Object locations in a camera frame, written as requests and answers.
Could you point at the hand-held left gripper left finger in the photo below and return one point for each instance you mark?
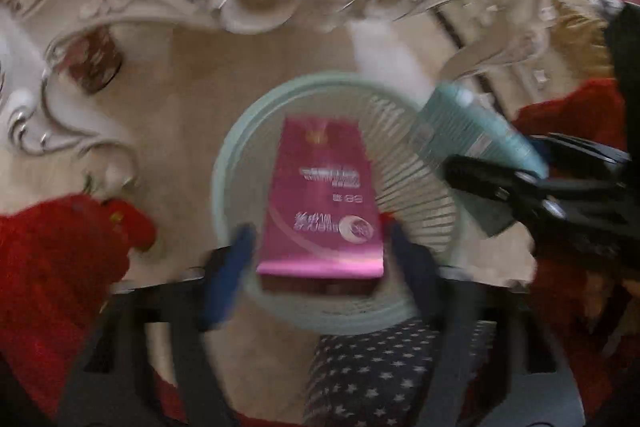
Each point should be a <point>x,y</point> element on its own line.
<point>227,277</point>

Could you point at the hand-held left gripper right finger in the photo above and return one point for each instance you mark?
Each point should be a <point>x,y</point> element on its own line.
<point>412,264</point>

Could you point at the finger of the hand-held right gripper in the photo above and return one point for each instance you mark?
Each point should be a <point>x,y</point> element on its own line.
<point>585,149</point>
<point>480,179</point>

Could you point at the light green mesh wastebasket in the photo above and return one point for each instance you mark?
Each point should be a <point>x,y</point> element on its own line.
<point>420,212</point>

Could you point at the teal cardboard box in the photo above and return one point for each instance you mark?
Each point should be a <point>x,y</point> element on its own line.
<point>465,127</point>

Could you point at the pink cardboard box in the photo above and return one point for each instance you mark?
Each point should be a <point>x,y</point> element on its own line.
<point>320,187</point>

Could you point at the dark star patterned cloth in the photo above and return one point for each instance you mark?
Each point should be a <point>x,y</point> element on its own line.
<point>370,372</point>

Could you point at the person's left leg red fleece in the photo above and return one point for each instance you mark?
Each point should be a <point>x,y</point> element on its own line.
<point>50,267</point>

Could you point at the red floral box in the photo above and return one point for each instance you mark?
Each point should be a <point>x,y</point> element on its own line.
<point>92,62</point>

